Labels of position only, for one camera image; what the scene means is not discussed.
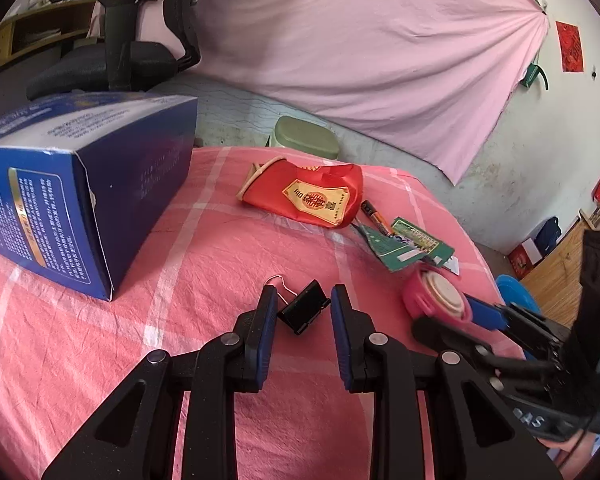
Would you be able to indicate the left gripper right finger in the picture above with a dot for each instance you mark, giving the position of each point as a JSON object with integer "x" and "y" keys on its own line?
{"x": 431, "y": 413}

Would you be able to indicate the pink checkered tablecloth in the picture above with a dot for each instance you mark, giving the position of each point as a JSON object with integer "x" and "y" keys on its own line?
{"x": 205, "y": 262}

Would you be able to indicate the wooden cabinet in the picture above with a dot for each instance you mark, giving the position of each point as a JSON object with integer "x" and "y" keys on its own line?
{"x": 555, "y": 282}

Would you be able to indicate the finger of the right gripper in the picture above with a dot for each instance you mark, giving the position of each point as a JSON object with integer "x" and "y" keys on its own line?
{"x": 440, "y": 337}
{"x": 485, "y": 315}

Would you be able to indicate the small white snack wrapper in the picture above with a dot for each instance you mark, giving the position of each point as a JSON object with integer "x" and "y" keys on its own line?
{"x": 451, "y": 264}

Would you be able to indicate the red diamond wall poster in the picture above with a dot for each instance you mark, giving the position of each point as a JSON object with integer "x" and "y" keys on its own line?
{"x": 570, "y": 47}

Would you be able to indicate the black binder clip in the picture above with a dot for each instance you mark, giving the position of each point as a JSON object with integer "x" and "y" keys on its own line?
{"x": 300, "y": 309}

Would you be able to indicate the blue cardboard box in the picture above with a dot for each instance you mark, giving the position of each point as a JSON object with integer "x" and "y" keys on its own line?
{"x": 84, "y": 177}

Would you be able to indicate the person's right hand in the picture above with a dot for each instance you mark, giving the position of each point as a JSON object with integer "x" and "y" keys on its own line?
{"x": 573, "y": 455}

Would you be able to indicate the pink hanging wall sheet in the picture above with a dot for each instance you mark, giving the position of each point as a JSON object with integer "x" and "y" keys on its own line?
{"x": 430, "y": 77}

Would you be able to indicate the green candy wrapper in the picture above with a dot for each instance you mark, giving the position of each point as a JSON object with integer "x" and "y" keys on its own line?
{"x": 408, "y": 245}

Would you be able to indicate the black office chair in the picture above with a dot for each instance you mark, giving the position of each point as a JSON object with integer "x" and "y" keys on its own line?
{"x": 121, "y": 62}

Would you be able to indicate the red crushed paper cup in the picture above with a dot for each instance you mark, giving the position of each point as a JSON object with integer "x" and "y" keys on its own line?
{"x": 325, "y": 196}

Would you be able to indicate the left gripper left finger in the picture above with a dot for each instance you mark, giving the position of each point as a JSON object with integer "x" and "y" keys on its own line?
{"x": 133, "y": 433}

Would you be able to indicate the green plastic stool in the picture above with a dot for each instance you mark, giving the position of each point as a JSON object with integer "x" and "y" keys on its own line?
{"x": 305, "y": 137}

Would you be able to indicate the wooden side desk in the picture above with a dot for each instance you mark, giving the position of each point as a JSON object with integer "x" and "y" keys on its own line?
{"x": 34, "y": 31}

